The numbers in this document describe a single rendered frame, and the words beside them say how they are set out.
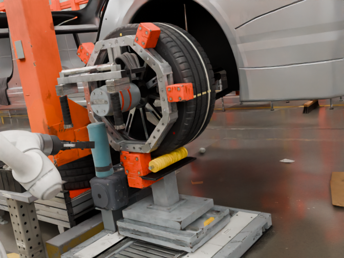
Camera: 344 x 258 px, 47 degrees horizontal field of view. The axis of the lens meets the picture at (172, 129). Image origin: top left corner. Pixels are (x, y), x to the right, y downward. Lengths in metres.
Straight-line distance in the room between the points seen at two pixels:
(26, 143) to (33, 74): 0.78
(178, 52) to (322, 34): 0.59
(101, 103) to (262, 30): 0.78
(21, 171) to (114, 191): 0.95
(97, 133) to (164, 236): 0.60
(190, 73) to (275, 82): 0.38
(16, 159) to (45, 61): 0.98
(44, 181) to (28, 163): 0.08
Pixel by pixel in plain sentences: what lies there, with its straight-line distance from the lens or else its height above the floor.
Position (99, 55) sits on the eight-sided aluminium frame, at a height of 1.06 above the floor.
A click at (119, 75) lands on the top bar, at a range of 1.59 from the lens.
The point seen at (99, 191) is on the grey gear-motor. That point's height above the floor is 0.35.
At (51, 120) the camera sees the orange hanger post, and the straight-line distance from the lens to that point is 2.12.
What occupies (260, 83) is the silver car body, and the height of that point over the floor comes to 0.83.
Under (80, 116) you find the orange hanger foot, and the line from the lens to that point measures 2.25.
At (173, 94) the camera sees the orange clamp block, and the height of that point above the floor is 0.85.
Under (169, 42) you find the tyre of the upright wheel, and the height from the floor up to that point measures 1.06.
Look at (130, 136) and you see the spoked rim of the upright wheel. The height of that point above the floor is 0.63.
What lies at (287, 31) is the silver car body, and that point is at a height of 1.04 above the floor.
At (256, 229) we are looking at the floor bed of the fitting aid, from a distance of 2.14.
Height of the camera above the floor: 1.03
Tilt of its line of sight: 11 degrees down
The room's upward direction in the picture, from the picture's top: 8 degrees counter-clockwise
